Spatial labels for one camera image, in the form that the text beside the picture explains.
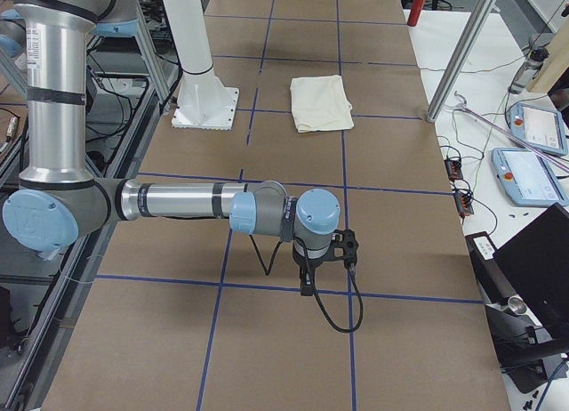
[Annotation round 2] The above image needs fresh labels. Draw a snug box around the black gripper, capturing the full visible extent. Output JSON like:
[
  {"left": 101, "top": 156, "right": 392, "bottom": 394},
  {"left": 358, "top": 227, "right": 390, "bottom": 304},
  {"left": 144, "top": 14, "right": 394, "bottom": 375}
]
[{"left": 293, "top": 241, "right": 332, "bottom": 296}]

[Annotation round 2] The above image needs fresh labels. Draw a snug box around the cream long-sleeve cat shirt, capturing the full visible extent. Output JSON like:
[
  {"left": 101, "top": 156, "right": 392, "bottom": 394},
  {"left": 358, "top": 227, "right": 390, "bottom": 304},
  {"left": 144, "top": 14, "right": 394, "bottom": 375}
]
[{"left": 290, "top": 75, "right": 354, "bottom": 133}]

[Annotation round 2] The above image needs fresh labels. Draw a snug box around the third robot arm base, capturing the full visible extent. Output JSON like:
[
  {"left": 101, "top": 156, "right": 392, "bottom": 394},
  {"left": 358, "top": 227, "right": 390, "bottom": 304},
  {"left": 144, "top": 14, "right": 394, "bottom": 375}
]
[{"left": 1, "top": 9, "right": 26, "bottom": 58}]

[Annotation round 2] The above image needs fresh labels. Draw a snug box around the metal reacher grabber stick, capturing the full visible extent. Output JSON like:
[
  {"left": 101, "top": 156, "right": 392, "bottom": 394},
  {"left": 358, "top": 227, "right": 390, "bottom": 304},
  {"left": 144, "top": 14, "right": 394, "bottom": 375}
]
[{"left": 454, "top": 92, "right": 568, "bottom": 173}]

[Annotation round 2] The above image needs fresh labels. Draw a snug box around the near teach pendant tablet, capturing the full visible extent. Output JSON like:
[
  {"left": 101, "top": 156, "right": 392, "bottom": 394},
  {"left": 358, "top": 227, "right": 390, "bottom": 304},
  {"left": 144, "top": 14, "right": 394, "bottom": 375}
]
[{"left": 491, "top": 148, "right": 568, "bottom": 207}]

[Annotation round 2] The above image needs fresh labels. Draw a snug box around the teach pendant tablet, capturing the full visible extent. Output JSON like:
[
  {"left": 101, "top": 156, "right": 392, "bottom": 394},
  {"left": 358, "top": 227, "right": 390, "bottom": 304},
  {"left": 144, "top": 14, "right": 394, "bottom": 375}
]
[
  {"left": 508, "top": 103, "right": 568, "bottom": 156},
  {"left": 491, "top": 148, "right": 568, "bottom": 207}
]

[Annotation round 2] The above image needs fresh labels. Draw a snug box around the far teach pendant tablet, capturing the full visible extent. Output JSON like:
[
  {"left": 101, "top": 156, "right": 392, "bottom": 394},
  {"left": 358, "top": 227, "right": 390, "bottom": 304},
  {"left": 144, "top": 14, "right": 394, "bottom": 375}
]
[{"left": 508, "top": 103, "right": 568, "bottom": 156}]

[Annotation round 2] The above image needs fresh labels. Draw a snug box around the red water bottle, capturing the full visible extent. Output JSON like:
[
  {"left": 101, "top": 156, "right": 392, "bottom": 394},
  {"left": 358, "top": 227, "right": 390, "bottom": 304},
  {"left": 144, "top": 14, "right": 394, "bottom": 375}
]
[{"left": 407, "top": 0, "right": 426, "bottom": 27}]

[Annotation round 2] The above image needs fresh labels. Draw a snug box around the wrist black camera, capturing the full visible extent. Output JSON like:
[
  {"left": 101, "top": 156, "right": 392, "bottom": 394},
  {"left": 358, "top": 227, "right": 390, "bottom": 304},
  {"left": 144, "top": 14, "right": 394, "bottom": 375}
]
[{"left": 330, "top": 229, "right": 359, "bottom": 275}]

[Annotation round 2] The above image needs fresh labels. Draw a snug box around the aluminium frame post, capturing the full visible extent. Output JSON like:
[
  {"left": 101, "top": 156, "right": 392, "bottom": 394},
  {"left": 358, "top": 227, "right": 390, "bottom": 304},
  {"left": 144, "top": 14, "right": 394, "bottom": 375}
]
[{"left": 426, "top": 0, "right": 497, "bottom": 123}]

